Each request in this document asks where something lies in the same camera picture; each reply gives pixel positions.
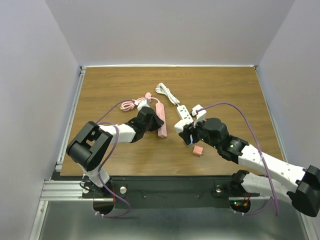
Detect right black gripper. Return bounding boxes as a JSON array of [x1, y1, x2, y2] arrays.
[[178, 116, 220, 150]]

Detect pink power strip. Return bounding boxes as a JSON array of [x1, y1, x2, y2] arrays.
[[144, 91, 168, 139]]

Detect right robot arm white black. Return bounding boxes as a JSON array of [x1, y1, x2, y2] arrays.
[[174, 118, 320, 217]]

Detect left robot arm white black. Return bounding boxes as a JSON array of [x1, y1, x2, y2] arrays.
[[65, 106, 164, 197]]

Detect blue usb charger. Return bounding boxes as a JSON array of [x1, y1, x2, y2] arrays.
[[189, 134, 193, 145]]

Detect white power strip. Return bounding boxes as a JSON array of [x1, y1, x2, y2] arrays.
[[174, 105, 194, 134]]

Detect pink usb charger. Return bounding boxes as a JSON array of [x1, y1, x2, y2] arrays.
[[192, 145, 205, 157]]

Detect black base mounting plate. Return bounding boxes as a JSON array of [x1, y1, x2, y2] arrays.
[[79, 175, 249, 212]]

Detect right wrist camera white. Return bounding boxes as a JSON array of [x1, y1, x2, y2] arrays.
[[190, 104, 207, 127]]

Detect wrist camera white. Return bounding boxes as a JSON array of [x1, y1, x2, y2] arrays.
[[134, 97, 150, 111], [190, 104, 207, 127]]

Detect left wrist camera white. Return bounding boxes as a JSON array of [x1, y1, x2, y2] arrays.
[[134, 97, 150, 111]]

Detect pink power cord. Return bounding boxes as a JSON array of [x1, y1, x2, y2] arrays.
[[120, 99, 141, 112]]

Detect white power cord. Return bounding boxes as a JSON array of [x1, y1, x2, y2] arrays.
[[154, 82, 181, 107]]

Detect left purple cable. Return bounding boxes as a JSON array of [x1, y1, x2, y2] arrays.
[[94, 102, 132, 218]]

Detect aluminium frame rail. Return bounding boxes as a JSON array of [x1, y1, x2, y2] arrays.
[[39, 159, 88, 201]]

